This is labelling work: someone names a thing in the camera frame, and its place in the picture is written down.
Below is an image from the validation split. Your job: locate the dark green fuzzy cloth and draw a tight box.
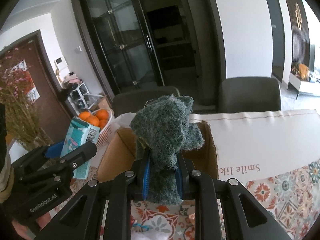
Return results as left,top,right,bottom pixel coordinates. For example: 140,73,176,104
131,95,204,205

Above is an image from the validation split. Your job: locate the brown entrance door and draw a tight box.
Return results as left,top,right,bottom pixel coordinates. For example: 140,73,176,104
1,30,72,142

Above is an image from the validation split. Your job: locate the white plastic fruit basket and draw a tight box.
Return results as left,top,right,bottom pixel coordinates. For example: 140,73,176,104
96,109,114,149

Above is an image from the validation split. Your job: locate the brown cardboard box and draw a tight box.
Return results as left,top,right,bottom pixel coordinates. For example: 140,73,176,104
96,120,220,183

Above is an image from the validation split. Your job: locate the orange mandarin pile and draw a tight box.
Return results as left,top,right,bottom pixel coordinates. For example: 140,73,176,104
78,109,110,129

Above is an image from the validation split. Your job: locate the white shoe rack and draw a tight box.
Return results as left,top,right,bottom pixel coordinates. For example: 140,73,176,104
65,82,89,110

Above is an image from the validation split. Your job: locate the patterned tile tablecloth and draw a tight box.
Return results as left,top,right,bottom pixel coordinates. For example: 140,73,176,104
71,109,319,239

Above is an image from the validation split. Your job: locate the dark chair left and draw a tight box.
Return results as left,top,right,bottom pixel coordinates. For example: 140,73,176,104
112,86,180,117

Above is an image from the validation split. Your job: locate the dark chair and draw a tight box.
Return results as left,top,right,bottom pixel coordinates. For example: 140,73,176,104
218,76,281,113
112,86,180,117

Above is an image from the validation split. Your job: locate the dried pink flower bouquet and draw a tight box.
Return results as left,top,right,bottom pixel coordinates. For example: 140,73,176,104
1,47,52,151

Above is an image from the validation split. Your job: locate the dark chair right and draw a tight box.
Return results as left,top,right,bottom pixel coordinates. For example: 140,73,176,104
218,76,281,113

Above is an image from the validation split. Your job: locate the white tv cabinet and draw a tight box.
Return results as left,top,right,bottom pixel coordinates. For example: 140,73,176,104
287,73,319,99

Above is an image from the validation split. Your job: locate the black glass sliding door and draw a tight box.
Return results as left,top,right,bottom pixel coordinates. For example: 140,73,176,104
71,0,164,99

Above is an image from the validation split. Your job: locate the wall intercom panel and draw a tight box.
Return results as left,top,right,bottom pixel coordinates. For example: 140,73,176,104
54,56,68,71

